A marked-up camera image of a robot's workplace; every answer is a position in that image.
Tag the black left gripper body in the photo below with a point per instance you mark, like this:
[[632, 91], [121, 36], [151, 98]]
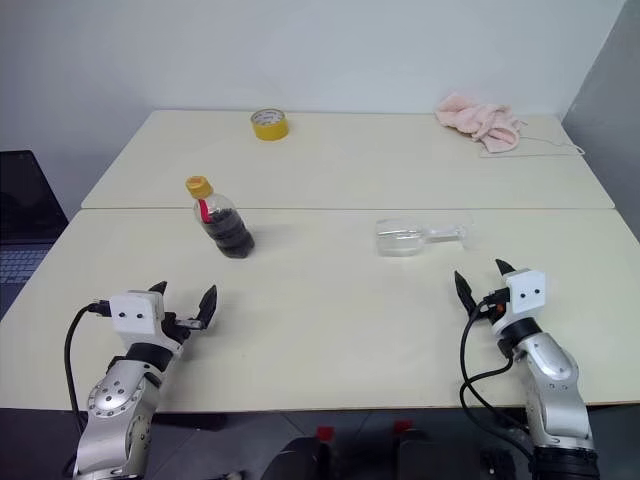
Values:
[[175, 327]]

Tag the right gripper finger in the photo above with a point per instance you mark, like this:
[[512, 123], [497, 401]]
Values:
[[504, 270], [465, 295]]

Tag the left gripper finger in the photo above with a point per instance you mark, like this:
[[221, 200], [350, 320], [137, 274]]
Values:
[[207, 307], [159, 288]]

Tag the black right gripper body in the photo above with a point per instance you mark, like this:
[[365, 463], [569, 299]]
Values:
[[500, 297]]

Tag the cola bottle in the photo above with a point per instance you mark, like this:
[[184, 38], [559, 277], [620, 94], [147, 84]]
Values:
[[230, 232]]

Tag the clear wine glass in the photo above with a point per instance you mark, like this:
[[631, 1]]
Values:
[[400, 237]]

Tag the yellow bottle cap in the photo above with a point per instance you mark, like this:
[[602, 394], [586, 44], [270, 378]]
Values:
[[198, 185]]

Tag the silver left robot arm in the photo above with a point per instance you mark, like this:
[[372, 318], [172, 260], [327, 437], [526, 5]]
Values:
[[117, 400]]

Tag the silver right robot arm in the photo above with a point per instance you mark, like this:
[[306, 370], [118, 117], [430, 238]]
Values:
[[555, 380]]

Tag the pink towel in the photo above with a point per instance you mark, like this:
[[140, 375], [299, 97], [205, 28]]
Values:
[[475, 117]]

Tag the dark laptop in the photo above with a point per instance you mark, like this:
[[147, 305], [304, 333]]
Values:
[[25, 200]]

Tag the yellow tape roll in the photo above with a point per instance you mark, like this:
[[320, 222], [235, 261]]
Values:
[[270, 127]]

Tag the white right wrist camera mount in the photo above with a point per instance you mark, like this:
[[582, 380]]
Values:
[[527, 295]]

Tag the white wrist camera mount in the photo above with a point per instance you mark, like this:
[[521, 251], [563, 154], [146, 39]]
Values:
[[135, 312], [527, 295]]

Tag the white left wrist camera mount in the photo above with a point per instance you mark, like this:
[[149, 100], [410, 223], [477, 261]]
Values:
[[135, 312]]

